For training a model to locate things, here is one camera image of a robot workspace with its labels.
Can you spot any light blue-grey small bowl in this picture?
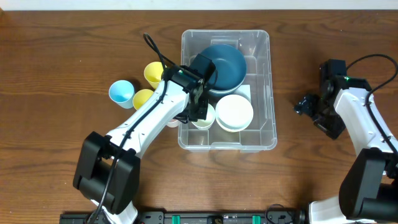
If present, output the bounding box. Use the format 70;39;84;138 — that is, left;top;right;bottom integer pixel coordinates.
216;119;249;133

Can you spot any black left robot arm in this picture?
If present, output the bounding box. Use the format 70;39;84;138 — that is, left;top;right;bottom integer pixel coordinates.
73;54;218;223

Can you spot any pink cup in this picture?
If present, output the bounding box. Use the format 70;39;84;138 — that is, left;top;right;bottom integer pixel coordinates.
167;119;180;128

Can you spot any light blue cup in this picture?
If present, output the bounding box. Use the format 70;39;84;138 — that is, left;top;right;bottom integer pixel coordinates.
108;80;135;109

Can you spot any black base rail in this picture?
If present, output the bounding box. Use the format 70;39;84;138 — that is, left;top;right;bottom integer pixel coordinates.
58;208;312;224

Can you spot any pale green cup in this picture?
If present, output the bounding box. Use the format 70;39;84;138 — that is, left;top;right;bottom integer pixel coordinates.
192;104;216;130

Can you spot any clear plastic storage bin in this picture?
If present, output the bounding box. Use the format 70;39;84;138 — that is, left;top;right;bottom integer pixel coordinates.
177;29;277;152

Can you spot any yellow cup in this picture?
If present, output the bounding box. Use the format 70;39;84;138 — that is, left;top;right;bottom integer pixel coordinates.
144;62;164;89
132;89;154;110

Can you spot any white small bowl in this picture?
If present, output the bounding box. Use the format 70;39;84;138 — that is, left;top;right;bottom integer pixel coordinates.
215;95;254;128

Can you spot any white label sticker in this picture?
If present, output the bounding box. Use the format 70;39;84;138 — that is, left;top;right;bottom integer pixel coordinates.
234;85;251;102

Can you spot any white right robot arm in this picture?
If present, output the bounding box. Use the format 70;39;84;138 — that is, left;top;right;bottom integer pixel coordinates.
294;59;397;223

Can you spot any dark teal bowl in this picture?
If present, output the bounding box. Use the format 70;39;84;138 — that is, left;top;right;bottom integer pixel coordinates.
200;44;247;96

